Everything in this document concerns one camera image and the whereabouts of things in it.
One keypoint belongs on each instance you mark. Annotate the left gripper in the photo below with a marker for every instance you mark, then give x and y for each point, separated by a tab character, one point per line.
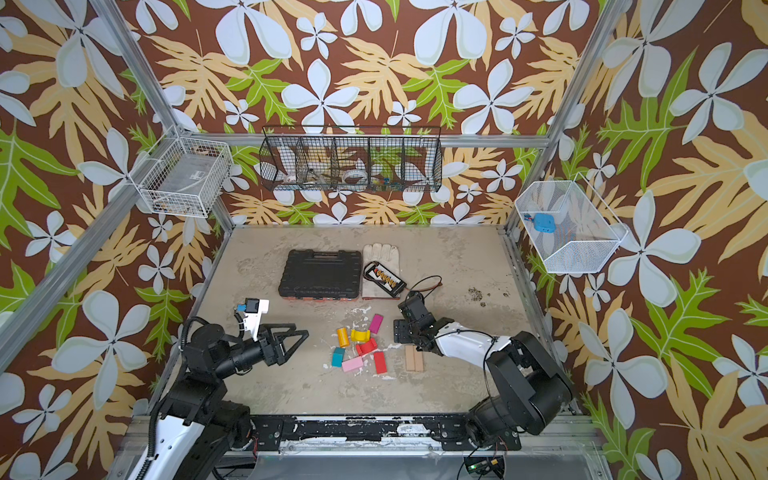
277	354

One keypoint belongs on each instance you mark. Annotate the natural wood block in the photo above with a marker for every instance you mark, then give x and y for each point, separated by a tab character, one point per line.
418	361
410	358

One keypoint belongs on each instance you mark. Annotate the red rectangular block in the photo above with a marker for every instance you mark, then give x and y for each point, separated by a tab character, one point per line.
380	363

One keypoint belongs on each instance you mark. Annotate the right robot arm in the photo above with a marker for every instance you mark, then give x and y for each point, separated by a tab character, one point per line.
531	388

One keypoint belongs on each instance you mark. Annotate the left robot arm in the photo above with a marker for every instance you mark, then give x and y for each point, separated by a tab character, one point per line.
193	425

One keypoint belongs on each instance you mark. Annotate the magenta block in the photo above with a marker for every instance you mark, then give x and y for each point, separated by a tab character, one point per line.
376	323

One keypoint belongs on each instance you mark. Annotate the red arch block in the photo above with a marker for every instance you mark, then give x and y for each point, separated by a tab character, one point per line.
367	347

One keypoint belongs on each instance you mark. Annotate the yellow arch block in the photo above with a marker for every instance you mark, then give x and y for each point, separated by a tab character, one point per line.
360	336

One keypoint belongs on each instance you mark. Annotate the teal block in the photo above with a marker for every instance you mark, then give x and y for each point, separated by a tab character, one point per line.
338	356

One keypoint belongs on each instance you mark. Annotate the orange supermarket block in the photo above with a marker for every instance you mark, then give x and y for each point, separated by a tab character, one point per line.
343	337

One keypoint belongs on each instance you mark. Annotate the pink block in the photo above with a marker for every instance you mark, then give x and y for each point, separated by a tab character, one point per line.
353	364

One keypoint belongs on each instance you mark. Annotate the black charging board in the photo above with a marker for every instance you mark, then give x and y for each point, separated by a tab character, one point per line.
384	279

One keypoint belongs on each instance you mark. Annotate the black red tool case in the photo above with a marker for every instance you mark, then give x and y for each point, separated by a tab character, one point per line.
322	275

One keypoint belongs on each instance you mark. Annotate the beige work glove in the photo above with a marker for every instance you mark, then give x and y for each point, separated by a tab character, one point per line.
386	254

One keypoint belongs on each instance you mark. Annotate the blue object in basket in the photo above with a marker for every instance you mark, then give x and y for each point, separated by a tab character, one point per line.
544	223

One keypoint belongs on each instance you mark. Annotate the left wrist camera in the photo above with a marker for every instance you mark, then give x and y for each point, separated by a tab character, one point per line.
249	314

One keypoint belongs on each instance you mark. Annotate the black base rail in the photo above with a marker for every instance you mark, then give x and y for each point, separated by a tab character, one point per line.
441	431

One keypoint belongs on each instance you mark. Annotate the white wire basket right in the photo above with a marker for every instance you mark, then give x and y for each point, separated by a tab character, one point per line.
588	230

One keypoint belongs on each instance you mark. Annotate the white wire basket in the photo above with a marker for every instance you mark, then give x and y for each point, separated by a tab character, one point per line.
182	174
588	230

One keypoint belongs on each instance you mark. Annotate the white wire basket left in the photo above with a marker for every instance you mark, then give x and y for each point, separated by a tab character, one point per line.
182	174

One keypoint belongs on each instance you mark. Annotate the black wire basket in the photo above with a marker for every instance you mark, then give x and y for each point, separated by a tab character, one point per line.
353	158

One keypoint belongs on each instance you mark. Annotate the aluminium frame post left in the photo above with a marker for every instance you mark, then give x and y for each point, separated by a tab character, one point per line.
108	11

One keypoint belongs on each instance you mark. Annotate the aluminium frame post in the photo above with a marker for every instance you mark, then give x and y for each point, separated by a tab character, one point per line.
574	36
108	11

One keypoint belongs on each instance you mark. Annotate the aluminium frame post right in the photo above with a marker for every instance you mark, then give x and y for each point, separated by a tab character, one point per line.
574	36

